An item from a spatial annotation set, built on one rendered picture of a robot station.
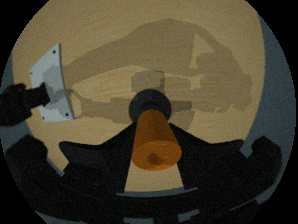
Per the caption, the dark grey round pedestal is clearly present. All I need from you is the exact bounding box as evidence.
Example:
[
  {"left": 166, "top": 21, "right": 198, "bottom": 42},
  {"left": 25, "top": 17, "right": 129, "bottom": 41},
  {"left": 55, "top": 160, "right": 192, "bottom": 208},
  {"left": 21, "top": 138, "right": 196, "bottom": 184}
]
[{"left": 129, "top": 89, "right": 172, "bottom": 123}]

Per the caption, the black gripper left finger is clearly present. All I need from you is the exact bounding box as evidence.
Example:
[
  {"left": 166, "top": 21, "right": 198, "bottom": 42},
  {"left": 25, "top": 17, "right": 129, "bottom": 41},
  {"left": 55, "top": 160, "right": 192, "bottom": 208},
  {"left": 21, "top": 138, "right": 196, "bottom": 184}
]
[{"left": 59, "top": 123, "right": 137, "bottom": 193}]

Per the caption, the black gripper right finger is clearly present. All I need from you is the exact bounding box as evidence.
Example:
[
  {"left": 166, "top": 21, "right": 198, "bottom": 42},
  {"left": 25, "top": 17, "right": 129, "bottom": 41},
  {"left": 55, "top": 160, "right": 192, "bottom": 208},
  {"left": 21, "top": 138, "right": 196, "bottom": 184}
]
[{"left": 168, "top": 123, "right": 243, "bottom": 190}]

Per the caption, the orange knob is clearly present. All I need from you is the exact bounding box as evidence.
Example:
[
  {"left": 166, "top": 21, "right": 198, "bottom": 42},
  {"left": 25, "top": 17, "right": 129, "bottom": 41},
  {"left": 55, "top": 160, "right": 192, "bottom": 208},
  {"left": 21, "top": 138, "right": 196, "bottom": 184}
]
[{"left": 132, "top": 109, "right": 182, "bottom": 171}]

